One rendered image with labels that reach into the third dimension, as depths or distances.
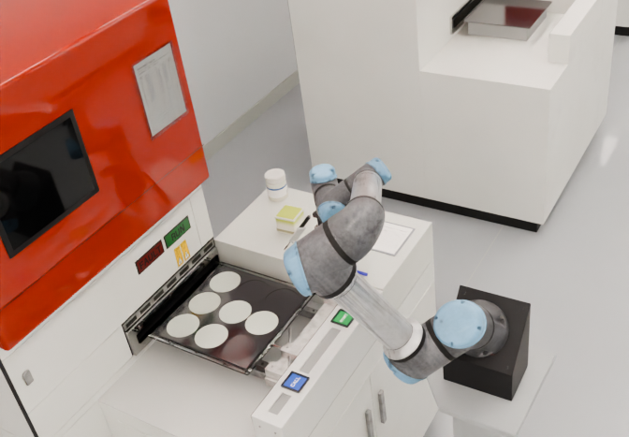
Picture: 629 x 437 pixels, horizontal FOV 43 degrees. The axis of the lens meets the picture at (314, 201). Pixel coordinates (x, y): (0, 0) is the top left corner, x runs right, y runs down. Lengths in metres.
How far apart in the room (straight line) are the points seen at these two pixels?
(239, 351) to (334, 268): 0.67
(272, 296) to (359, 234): 0.81
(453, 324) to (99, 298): 0.98
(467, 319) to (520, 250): 2.07
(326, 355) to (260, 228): 0.63
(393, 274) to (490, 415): 0.50
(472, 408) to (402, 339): 0.36
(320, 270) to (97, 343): 0.85
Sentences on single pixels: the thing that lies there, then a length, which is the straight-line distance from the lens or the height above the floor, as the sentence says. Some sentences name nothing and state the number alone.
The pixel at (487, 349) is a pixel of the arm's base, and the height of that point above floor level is 1.00.
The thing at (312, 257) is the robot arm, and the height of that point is 1.44.
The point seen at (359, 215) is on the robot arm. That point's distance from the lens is 1.73.
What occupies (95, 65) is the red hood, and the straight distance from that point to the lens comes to 2.05.
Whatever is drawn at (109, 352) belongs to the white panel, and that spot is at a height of 0.93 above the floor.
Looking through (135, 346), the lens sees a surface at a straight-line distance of 2.47.
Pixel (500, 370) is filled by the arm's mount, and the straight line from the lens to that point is 2.17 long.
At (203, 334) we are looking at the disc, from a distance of 2.40.
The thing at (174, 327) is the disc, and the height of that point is 0.90.
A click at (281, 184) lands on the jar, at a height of 1.03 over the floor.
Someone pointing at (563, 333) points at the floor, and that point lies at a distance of 3.60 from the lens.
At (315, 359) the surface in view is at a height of 0.96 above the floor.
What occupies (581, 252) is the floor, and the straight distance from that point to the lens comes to 4.02.
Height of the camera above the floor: 2.52
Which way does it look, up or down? 35 degrees down
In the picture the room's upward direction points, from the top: 8 degrees counter-clockwise
